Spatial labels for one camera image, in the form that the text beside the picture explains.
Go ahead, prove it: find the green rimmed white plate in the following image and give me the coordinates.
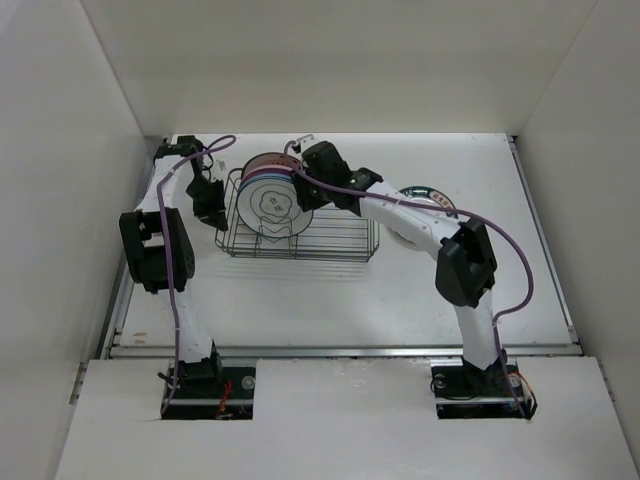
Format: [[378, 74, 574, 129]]
[[387, 185, 458, 251]]

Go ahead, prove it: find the front aluminium rail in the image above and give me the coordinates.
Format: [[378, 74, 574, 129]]
[[103, 343, 583, 359]]

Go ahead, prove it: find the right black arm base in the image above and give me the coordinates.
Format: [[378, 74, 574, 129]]
[[430, 364, 538, 420]]

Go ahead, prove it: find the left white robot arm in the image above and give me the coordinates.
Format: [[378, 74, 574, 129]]
[[119, 135, 236, 400]]

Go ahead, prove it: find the blue plate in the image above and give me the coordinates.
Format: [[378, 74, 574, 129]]
[[239, 171, 293, 192]]

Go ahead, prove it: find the white plate with flower outline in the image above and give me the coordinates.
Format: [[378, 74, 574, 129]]
[[236, 186, 313, 239]]

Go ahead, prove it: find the grey wire dish rack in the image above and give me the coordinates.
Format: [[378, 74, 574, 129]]
[[215, 168, 380, 262]]

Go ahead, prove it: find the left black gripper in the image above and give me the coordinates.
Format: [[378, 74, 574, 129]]
[[185, 175, 227, 232]]

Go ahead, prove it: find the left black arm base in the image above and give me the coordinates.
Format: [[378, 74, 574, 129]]
[[158, 366, 256, 421]]

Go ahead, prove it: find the right aluminium rail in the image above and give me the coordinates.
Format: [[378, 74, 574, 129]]
[[507, 135, 582, 350]]

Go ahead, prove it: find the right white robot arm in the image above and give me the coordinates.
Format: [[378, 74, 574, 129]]
[[285, 135, 501, 398]]

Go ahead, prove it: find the purple plate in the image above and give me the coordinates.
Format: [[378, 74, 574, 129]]
[[241, 164, 293, 183]]

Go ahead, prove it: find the pink plate with red text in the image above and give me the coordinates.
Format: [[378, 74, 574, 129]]
[[242, 152, 300, 176]]

